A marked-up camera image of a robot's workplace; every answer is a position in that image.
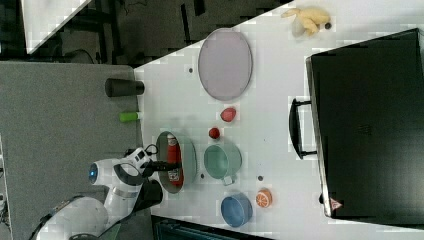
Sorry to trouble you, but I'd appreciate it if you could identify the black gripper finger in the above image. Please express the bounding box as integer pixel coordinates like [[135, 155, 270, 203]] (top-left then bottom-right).
[[155, 161, 182, 171]]

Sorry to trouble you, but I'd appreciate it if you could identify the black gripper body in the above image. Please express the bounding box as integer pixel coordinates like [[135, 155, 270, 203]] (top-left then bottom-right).
[[141, 160, 158, 178]]

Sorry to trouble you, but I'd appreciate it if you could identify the red plush ketchup bottle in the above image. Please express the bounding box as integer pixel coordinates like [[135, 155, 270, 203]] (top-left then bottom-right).
[[167, 133, 184, 186]]

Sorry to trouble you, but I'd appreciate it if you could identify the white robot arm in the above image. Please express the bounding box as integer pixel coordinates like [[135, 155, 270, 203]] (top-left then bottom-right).
[[29, 147, 181, 240]]

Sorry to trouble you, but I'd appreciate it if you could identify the green oval strainer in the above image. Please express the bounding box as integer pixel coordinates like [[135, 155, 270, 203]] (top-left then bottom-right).
[[156, 131, 198, 194]]

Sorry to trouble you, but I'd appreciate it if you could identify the green marker pen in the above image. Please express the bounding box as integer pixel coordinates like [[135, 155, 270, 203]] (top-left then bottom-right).
[[119, 112, 143, 122]]

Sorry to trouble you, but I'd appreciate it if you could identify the green metal mug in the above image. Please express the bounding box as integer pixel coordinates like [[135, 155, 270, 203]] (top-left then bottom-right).
[[204, 143, 242, 186]]

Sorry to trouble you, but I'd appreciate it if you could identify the small red strawberry toy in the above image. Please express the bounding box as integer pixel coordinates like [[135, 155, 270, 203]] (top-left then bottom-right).
[[209, 127, 220, 139]]

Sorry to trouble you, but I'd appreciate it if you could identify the blue bowl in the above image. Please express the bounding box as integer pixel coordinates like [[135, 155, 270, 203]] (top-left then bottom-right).
[[220, 193, 253, 228]]

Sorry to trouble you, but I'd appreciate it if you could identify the orange slice toy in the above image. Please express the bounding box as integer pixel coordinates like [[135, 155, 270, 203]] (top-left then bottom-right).
[[255, 188, 273, 208]]

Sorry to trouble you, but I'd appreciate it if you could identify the grey round plate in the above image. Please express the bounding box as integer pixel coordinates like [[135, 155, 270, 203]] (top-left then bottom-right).
[[198, 28, 253, 101]]

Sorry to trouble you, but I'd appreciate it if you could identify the peeled banana toy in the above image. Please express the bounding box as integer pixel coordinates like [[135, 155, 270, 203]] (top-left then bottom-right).
[[281, 7, 331, 37]]

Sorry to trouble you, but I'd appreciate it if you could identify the black toaster oven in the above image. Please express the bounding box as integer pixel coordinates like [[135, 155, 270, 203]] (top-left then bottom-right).
[[305, 28, 424, 229]]

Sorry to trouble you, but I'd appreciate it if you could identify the black cable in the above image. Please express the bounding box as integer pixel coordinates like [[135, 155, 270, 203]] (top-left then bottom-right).
[[143, 143, 159, 156]]

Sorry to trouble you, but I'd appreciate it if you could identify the black cylinder post upper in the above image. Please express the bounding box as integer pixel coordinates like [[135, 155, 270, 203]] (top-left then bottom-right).
[[105, 78, 145, 97]]

